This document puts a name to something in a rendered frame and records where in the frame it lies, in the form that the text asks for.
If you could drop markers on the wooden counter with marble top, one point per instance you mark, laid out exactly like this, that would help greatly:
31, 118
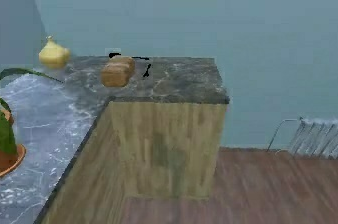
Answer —
163, 150

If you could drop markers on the yellow onion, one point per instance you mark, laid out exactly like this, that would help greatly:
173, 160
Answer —
53, 55

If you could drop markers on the grey slatted rack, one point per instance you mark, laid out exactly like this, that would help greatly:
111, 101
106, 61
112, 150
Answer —
327, 140

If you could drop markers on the brown bread loaf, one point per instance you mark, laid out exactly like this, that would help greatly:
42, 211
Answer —
117, 72

